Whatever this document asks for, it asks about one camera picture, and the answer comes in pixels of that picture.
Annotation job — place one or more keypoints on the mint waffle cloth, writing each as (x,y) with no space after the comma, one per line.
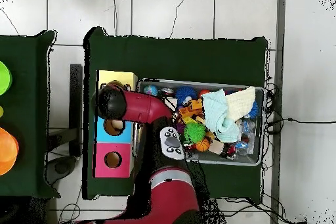
(218,113)

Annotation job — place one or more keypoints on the cream waffle cloth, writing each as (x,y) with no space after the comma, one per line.
(240,103)

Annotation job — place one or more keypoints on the wooden box with three holes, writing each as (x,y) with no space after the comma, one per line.
(101,161)

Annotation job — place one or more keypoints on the shallow metal mesh bin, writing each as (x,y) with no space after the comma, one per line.
(253,155)

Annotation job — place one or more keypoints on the orange toy building brick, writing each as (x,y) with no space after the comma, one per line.
(191,108)

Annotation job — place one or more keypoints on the blue spiky rubber ball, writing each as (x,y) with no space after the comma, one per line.
(185,94)
(254,109)

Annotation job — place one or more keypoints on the globe print ball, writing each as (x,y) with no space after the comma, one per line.
(151,90)

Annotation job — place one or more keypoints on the large dark green spiky ball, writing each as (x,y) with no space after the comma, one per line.
(194,132)

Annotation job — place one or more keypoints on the orange red ball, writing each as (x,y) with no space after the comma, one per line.
(204,92)

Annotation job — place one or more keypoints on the mini basketball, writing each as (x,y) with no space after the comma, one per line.
(203,145)

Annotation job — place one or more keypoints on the dark green tablecloth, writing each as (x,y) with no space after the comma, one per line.
(23,50)
(170,58)

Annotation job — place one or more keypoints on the crushed red soda can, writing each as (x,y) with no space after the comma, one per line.
(231,151)

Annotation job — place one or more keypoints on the black upright panel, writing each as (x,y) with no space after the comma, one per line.
(76,103)

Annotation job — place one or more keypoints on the grey rounded stand base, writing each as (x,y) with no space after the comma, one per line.
(63,167)

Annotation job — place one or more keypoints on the orange plastic disc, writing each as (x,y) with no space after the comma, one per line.
(8,150)

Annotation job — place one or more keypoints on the green plastic disc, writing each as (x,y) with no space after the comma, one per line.
(4,78)

